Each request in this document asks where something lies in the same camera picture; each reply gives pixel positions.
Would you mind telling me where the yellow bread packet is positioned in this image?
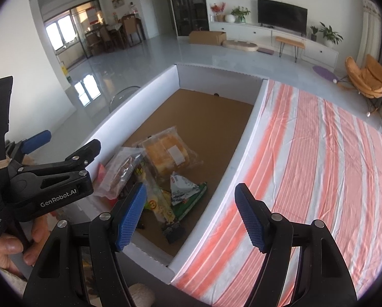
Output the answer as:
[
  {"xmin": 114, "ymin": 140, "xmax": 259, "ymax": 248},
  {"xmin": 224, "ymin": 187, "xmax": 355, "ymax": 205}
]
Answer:
[{"xmin": 138, "ymin": 126, "xmax": 199, "ymax": 178}]

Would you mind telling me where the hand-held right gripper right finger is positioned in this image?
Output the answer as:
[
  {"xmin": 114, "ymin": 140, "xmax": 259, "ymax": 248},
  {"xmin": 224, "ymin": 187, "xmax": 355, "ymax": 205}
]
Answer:
[{"xmin": 234, "ymin": 183, "xmax": 358, "ymax": 307}]

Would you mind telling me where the covered standing air conditioner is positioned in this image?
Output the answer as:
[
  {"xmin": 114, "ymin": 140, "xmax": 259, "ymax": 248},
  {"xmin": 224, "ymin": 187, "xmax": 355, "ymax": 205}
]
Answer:
[{"xmin": 359, "ymin": 0, "xmax": 382, "ymax": 64}]

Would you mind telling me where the orange lounge chair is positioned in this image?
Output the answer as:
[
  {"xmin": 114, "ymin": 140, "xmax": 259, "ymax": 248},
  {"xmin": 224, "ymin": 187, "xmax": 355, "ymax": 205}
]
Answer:
[{"xmin": 345, "ymin": 54, "xmax": 382, "ymax": 114}]

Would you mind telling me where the beige oval pet bed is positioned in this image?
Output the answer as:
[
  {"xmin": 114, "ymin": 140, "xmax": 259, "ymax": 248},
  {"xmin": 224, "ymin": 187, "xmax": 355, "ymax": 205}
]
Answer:
[{"xmin": 222, "ymin": 40, "xmax": 259, "ymax": 52}]

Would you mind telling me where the white cardboard box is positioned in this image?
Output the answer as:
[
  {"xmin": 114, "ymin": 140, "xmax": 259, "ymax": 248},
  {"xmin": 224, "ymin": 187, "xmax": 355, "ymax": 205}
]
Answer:
[{"xmin": 82, "ymin": 64, "xmax": 270, "ymax": 287}]

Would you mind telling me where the black display cabinet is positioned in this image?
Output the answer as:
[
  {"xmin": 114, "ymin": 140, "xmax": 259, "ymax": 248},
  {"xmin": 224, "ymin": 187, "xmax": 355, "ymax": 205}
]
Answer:
[{"xmin": 165, "ymin": 0, "xmax": 209, "ymax": 37}]

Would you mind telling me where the clear brown pastry packet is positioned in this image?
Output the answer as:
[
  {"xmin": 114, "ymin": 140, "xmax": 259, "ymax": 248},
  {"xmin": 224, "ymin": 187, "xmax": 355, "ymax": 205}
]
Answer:
[{"xmin": 93, "ymin": 147, "xmax": 147, "ymax": 200}]

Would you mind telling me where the black television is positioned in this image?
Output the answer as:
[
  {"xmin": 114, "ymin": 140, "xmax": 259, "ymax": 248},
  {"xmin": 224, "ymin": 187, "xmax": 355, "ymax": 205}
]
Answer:
[{"xmin": 257, "ymin": 0, "xmax": 308, "ymax": 36}]

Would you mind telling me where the green plant in glass vase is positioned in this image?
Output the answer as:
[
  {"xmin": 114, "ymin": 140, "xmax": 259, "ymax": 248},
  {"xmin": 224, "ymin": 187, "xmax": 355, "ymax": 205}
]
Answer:
[{"xmin": 231, "ymin": 6, "xmax": 251, "ymax": 24}]

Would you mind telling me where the wooden dining chairs and table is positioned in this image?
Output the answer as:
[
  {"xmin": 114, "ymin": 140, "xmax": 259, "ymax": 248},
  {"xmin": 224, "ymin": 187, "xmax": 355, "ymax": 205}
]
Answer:
[{"xmin": 84, "ymin": 14, "xmax": 147, "ymax": 55}]

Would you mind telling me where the purple round rug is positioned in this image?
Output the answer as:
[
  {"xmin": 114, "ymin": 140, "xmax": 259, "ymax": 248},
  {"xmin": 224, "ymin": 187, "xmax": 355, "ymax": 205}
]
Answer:
[{"xmin": 312, "ymin": 65, "xmax": 339, "ymax": 79}]

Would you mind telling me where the white television cabinet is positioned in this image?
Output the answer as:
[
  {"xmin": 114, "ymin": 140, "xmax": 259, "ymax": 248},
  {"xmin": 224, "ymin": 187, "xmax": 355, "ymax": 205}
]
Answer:
[{"xmin": 208, "ymin": 22, "xmax": 339, "ymax": 68}]

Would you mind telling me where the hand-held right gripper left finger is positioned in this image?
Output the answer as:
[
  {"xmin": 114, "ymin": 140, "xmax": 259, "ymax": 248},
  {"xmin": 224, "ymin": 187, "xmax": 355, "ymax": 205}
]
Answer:
[{"xmin": 23, "ymin": 182, "xmax": 147, "ymax": 307}]

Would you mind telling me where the red flower vase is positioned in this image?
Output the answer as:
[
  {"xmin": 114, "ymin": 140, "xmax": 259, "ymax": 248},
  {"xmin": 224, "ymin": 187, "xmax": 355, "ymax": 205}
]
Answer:
[{"xmin": 210, "ymin": 3, "xmax": 227, "ymax": 23}]

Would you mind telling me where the beige fuzzy cloth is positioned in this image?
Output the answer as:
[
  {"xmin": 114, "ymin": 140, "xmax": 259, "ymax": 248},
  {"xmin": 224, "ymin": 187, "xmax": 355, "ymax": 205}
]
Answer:
[{"xmin": 127, "ymin": 283, "xmax": 156, "ymax": 307}]

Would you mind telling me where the person's left hand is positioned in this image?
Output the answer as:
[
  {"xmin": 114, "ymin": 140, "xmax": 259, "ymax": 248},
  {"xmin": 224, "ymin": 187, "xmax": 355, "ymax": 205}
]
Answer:
[{"xmin": 0, "ymin": 213, "xmax": 52, "ymax": 267}]

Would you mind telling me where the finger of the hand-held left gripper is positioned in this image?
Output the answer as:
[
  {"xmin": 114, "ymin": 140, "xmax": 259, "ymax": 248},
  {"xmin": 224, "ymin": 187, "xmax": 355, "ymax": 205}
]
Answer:
[
  {"xmin": 5, "ymin": 130, "xmax": 52, "ymax": 167},
  {"xmin": 16, "ymin": 139, "xmax": 102, "ymax": 176}
]

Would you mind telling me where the brown cardboard box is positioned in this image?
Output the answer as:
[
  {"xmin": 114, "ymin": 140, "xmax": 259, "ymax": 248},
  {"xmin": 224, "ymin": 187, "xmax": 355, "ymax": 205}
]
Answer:
[{"xmin": 189, "ymin": 30, "xmax": 227, "ymax": 46}]

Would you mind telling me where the wooden bench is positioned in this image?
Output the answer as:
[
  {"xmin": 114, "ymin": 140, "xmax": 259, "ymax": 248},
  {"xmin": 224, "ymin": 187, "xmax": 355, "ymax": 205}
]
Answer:
[{"xmin": 275, "ymin": 36, "xmax": 306, "ymax": 62}]

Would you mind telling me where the large potted plant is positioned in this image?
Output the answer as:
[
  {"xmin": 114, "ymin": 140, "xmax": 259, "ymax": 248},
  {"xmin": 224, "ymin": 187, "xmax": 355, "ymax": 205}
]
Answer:
[{"xmin": 319, "ymin": 22, "xmax": 343, "ymax": 47}]

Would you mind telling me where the green white snack packet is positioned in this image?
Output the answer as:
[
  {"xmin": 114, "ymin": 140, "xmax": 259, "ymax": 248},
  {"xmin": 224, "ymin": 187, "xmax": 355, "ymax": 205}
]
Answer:
[{"xmin": 169, "ymin": 172, "xmax": 208, "ymax": 223}]

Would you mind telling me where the striped orange grey blanket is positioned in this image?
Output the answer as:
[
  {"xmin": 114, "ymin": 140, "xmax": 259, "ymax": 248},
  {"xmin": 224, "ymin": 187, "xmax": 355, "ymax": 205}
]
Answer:
[{"xmin": 172, "ymin": 80, "xmax": 382, "ymax": 307}]

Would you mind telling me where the balcony sliding door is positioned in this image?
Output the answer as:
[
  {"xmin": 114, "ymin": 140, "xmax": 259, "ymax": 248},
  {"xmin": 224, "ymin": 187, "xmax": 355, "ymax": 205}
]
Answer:
[{"xmin": 44, "ymin": 0, "xmax": 102, "ymax": 60}]

